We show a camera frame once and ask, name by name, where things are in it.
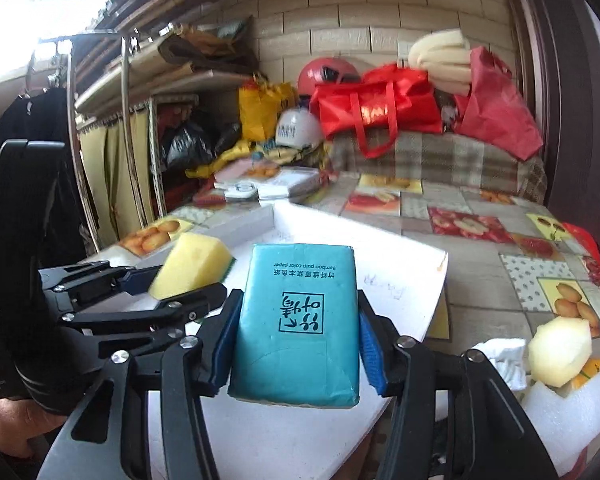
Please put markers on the red tote bag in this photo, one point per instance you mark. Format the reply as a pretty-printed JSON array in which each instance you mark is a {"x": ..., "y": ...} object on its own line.
[{"x": 380, "y": 100}]

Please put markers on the red helmet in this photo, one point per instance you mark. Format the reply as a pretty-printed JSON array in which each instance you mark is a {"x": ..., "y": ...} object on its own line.
[{"x": 325, "y": 67}]

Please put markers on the pale yellow foam lump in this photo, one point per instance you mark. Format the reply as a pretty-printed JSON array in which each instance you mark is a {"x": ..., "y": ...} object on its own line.
[{"x": 560, "y": 350}]

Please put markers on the beige curtain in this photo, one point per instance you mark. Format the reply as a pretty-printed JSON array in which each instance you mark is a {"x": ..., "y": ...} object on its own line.
[{"x": 115, "y": 175}]

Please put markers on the cream foam roll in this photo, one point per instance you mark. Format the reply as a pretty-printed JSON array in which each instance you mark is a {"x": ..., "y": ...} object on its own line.
[{"x": 440, "y": 60}]

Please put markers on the dark red fabric bag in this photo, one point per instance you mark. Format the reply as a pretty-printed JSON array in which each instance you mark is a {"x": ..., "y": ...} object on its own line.
[{"x": 495, "y": 105}]

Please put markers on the brown door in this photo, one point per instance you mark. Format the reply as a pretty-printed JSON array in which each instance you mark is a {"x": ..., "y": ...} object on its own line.
[{"x": 570, "y": 110}]

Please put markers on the black plastic bag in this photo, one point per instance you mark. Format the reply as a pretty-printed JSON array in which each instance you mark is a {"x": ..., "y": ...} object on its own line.
[{"x": 190, "y": 145}]

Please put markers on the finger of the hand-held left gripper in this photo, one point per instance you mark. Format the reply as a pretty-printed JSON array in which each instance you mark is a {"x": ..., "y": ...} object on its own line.
[
  {"x": 137, "y": 280},
  {"x": 180, "y": 306}
]

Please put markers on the teal tissue pack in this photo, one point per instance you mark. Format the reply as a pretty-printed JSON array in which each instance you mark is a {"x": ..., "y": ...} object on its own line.
[{"x": 295, "y": 320}]

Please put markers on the white sock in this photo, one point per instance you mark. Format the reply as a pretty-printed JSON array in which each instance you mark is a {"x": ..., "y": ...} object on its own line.
[{"x": 502, "y": 355}]

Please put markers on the small white device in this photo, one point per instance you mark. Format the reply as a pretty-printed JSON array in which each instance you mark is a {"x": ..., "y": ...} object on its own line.
[{"x": 241, "y": 191}]

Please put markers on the white helmet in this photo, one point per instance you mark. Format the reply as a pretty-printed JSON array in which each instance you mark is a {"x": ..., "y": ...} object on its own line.
[{"x": 297, "y": 127}]

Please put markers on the yellow plastic bag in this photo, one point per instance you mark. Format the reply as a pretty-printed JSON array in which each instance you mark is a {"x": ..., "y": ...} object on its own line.
[{"x": 215, "y": 160}]

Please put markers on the dark hanging jacket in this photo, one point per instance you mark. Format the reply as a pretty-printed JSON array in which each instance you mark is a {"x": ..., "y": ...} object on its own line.
[{"x": 40, "y": 110}]

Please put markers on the flat white box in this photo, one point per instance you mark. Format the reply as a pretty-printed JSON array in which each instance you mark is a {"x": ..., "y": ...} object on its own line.
[{"x": 290, "y": 180}]

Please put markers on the plaid cloth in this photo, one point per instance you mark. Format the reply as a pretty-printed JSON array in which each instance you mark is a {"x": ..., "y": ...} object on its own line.
[{"x": 430, "y": 160}]

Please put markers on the yellow shopping bag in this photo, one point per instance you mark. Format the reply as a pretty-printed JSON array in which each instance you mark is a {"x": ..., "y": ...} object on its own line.
[{"x": 260, "y": 110}]

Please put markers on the person's left hand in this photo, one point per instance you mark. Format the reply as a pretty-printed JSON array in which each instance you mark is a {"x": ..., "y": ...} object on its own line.
[{"x": 15, "y": 425}]

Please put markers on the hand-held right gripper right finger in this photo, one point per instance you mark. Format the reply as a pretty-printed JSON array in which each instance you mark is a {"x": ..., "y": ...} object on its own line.
[{"x": 371, "y": 355}]

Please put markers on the white cardboard box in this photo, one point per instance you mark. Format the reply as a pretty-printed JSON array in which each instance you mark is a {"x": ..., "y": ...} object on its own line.
[{"x": 330, "y": 240}]

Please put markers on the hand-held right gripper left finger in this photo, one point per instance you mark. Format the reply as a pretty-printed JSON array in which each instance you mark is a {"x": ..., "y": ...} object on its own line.
[{"x": 224, "y": 342}]

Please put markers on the brown paper bags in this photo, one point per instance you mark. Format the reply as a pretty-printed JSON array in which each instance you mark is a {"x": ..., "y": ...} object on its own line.
[{"x": 200, "y": 50}]

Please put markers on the large white foam block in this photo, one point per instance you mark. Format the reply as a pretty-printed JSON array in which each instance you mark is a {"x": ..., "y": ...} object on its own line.
[{"x": 570, "y": 425}]

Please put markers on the metal shelf rack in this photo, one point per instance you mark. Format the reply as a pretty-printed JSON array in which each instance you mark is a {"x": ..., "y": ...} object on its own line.
[{"x": 130, "y": 67}]

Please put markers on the yellow sponge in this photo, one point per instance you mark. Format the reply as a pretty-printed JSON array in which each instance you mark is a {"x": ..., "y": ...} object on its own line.
[{"x": 190, "y": 265}]

